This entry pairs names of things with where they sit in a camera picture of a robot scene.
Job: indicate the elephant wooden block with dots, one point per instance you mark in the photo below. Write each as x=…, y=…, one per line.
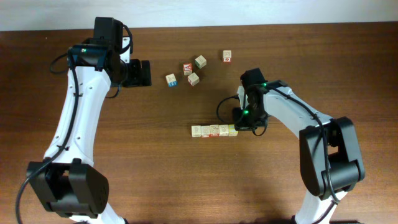
x=214, y=130

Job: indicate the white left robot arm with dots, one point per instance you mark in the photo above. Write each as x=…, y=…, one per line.
x=66, y=181

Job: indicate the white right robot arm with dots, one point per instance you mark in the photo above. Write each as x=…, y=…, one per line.
x=331, y=163

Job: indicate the plain Y wooden block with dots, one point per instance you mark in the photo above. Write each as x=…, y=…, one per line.
x=196, y=131

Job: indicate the green framed wooden block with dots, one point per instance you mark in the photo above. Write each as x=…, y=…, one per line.
x=200, y=62

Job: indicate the number 2 wooden block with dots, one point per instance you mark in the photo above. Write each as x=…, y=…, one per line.
x=223, y=130

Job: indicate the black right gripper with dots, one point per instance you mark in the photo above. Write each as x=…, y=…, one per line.
x=240, y=125

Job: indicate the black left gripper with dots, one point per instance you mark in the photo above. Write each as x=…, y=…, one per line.
x=137, y=79

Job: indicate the red framed A block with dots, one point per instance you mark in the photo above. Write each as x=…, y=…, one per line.
x=187, y=69

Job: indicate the red bottomed far block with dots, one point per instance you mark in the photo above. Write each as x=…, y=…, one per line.
x=227, y=56

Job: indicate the red sided wooden block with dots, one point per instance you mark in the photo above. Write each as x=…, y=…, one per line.
x=205, y=131

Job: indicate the yellow framed I block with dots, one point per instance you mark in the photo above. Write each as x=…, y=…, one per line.
x=232, y=131

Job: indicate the blue framed wooden block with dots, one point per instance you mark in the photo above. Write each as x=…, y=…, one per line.
x=171, y=80

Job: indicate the plain I wooden block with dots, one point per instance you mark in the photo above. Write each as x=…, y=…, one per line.
x=193, y=79

